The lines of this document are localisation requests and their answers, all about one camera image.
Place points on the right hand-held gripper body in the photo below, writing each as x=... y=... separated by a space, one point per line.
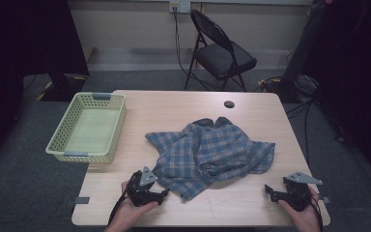
x=298 y=196

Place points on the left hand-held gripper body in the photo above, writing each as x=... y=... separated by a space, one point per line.
x=141 y=193

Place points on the blue plaid shirt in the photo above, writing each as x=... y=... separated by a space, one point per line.
x=206 y=154

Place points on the person's left hand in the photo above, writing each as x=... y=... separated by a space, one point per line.
x=128 y=212

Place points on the person's right hand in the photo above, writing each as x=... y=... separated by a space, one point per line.
x=306 y=220

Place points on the pale green plastic basket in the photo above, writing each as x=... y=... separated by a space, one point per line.
x=90 y=129

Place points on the dark round table grommet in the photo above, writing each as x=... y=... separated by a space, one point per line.
x=229 y=104

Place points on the yellow and black floor device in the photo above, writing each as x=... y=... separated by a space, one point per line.
x=269 y=84

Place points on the black stand base yellow tape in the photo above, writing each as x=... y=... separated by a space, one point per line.
x=62 y=88

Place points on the black folding chair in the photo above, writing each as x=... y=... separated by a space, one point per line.
x=222 y=58

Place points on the dark curtain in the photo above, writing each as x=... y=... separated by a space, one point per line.
x=22 y=48
x=360 y=64

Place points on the grey table bracket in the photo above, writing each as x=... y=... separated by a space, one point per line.
x=326 y=199
x=82 y=200

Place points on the white wall socket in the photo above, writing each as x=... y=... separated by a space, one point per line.
x=179 y=5

